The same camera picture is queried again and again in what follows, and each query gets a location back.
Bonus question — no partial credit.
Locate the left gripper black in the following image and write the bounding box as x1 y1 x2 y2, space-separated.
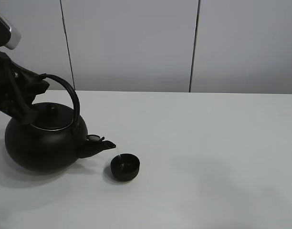
0 51 50 125

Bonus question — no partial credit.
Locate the black round teapot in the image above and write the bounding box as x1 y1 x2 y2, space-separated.
4 74 116 173

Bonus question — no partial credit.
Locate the small black teacup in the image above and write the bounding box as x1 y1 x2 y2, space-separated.
110 154 140 182

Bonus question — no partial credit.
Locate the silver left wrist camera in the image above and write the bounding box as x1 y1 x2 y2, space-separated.
0 14 21 50

